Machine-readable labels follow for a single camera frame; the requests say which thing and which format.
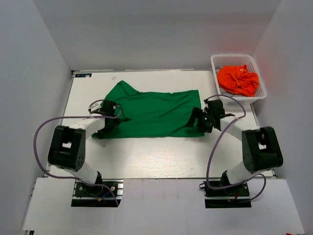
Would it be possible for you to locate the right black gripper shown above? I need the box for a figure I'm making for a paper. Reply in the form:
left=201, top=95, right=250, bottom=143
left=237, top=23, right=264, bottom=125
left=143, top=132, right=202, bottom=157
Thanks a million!
left=186, top=107, right=214, bottom=133

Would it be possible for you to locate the green t-shirt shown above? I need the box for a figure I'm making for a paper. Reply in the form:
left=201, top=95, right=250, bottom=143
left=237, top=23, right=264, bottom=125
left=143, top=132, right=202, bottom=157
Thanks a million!
left=92, top=81, right=204, bottom=140

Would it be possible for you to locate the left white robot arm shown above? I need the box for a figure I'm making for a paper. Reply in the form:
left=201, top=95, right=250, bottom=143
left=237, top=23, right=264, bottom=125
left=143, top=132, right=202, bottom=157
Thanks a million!
left=48, top=115, right=118, bottom=195

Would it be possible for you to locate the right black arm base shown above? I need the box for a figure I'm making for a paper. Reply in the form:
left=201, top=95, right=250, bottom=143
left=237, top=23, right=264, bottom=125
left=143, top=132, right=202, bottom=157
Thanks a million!
left=199, top=181, right=251, bottom=209

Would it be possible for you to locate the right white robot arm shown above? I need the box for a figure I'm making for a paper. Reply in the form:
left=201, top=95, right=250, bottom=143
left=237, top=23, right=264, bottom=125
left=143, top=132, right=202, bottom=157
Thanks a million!
left=186, top=98, right=283, bottom=195

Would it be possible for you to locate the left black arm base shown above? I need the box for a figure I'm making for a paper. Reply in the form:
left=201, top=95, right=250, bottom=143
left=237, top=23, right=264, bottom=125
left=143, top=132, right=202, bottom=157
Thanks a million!
left=71, top=179, right=124, bottom=208

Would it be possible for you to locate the orange t-shirt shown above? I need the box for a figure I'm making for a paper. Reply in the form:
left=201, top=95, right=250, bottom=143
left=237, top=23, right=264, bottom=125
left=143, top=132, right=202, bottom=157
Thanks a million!
left=217, top=65, right=260, bottom=97

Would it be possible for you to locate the blue label sticker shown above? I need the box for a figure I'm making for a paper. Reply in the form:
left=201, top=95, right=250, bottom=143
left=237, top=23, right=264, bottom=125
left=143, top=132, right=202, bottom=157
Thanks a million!
left=74, top=73, right=92, bottom=78

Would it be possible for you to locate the white plastic basket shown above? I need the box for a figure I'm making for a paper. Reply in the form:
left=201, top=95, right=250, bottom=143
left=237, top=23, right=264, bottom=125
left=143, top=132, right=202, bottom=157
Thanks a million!
left=211, top=54, right=267, bottom=105

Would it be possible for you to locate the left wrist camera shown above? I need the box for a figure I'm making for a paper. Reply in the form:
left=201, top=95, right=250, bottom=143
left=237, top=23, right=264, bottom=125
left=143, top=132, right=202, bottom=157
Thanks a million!
left=88, top=100, right=117, bottom=116

